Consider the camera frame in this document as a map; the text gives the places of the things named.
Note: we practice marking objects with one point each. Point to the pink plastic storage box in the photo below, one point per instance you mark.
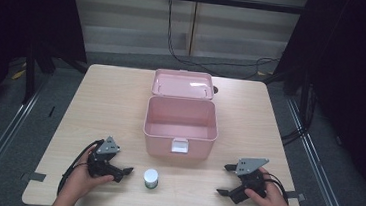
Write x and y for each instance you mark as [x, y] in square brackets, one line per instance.
[183, 116]

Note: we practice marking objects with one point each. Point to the small white jar green label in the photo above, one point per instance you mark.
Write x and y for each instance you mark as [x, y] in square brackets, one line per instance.
[151, 177]

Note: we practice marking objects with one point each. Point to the yellow object on floor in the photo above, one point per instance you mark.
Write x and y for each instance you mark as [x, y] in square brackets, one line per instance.
[18, 74]

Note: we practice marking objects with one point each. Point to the small dark round object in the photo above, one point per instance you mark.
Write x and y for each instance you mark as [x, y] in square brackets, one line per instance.
[215, 90]

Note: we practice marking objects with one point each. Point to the person's right hand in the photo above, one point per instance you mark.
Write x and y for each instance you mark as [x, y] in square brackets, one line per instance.
[272, 201]

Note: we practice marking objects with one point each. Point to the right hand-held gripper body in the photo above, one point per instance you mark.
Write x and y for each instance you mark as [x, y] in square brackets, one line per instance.
[251, 181]

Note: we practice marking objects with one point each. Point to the metal floor rail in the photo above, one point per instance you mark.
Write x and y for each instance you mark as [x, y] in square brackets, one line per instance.
[316, 168]
[4, 137]

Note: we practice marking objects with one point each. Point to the black metal stand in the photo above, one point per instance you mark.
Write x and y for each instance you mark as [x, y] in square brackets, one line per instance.
[304, 93]
[30, 76]

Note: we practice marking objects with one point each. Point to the dark curtain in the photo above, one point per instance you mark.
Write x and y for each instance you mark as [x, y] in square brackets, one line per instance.
[358, 64]
[25, 12]

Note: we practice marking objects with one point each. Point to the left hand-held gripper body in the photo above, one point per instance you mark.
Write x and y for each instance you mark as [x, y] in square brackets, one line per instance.
[100, 162]

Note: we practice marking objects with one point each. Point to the grey tape strip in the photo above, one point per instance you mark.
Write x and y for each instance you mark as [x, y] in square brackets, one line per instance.
[37, 177]
[296, 195]

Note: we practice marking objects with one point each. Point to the person's left hand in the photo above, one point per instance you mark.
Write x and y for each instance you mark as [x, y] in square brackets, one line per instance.
[78, 182]

